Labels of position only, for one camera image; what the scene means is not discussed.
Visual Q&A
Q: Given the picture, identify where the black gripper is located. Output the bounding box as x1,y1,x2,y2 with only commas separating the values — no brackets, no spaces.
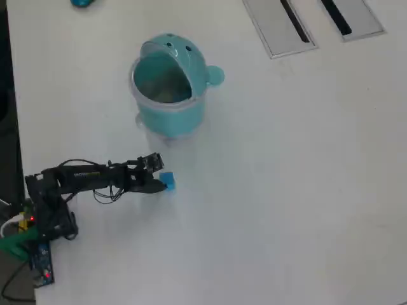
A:
122,163,168,195

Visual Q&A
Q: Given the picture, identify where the blue lego block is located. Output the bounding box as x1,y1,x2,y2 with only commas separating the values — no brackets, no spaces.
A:
158,172,176,193

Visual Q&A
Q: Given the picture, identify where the teal whale-shaped bin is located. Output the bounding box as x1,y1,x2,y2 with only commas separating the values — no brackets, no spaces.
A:
128,32,226,147

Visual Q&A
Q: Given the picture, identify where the servo driver board red LED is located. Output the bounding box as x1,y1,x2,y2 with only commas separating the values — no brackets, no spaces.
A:
19,198,36,223

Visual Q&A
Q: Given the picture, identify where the blue circuit board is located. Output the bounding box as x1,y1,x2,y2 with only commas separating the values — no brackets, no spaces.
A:
29,243,55,288

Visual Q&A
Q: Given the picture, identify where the green table clamp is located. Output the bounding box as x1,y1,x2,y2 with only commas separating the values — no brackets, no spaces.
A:
0,229,39,262

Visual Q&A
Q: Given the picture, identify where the bare wrist camera board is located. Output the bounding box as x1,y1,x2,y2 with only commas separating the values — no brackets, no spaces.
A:
141,152,165,174

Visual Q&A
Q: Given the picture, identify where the thin black servo wire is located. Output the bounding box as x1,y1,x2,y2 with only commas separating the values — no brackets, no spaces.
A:
93,187,128,205

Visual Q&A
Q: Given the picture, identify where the white cable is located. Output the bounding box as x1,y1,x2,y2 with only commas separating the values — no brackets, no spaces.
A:
0,214,25,238

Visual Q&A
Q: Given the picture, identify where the thick black cable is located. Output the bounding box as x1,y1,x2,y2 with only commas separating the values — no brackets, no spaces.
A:
0,262,36,304

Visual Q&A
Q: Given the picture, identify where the wide metal cable grommet panel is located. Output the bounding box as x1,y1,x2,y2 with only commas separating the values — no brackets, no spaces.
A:
242,0,319,60

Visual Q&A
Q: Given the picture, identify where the narrow metal cable grommet panel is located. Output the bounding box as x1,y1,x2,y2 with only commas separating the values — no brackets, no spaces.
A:
317,0,387,43

